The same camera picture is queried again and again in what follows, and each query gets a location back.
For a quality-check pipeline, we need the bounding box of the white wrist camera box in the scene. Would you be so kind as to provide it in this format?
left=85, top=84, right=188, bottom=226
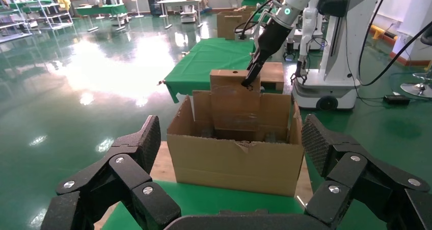
left=242, top=25, right=259, bottom=43

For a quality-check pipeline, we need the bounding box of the thick black looping cable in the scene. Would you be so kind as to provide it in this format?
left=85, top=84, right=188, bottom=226
left=357, top=0, right=432, bottom=87

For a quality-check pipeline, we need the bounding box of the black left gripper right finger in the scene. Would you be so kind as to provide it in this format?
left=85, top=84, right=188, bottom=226
left=301, top=113, right=432, bottom=230

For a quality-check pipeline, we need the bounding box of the yellow floor barrier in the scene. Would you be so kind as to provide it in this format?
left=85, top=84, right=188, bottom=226
left=369, top=23, right=396, bottom=43

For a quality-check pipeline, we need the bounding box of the small black hanging gripper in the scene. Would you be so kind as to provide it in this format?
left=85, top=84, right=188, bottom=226
left=290, top=61, right=308, bottom=86

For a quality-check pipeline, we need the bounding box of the large open cardboard carton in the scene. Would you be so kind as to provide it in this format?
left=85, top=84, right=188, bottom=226
left=166, top=90, right=306, bottom=198

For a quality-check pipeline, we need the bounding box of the open cardboard box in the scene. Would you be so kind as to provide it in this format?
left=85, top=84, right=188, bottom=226
left=94, top=140, right=313, bottom=230

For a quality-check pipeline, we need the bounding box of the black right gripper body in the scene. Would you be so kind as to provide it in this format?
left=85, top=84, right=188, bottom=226
left=253, top=19, right=292, bottom=64

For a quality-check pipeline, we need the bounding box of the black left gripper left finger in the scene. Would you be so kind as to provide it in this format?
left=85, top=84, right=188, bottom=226
left=40, top=115, right=182, bottom=230

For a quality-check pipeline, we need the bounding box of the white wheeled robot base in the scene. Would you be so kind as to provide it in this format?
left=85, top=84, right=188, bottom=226
left=291, top=0, right=386, bottom=112

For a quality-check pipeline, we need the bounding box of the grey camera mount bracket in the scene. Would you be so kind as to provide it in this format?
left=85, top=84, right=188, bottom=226
left=255, top=4, right=275, bottom=37

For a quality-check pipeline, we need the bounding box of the black camera cable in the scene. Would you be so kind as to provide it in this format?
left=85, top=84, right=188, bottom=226
left=234, top=0, right=296, bottom=41

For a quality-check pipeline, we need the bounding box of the white folding table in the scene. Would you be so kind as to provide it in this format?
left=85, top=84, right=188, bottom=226
left=156, top=0, right=205, bottom=30

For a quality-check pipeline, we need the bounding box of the black power brick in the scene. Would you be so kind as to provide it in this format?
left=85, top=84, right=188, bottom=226
left=383, top=94, right=411, bottom=106

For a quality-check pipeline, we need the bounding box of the tall open cardboard carton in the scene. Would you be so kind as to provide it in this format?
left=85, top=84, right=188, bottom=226
left=217, top=6, right=258, bottom=41

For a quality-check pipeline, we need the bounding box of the chrome base swivel stool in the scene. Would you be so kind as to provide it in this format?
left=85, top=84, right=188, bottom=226
left=400, top=25, right=432, bottom=99

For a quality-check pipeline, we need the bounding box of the green tablecloth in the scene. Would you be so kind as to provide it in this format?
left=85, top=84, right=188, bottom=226
left=101, top=180, right=305, bottom=230
left=164, top=37, right=257, bottom=104

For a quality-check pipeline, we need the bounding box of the white metal shelving rack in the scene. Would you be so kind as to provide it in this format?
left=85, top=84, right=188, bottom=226
left=20, top=0, right=74, bottom=32
left=0, top=0, right=35, bottom=44

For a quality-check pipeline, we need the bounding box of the low brown cardboard box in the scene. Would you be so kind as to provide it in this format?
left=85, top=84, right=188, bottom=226
left=260, top=62, right=285, bottom=94

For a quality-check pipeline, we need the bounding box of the cardboard box with hole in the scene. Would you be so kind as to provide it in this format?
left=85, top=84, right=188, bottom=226
left=209, top=69, right=262, bottom=132

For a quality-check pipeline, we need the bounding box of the small white cart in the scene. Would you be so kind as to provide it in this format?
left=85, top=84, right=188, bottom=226
left=180, top=5, right=199, bottom=24

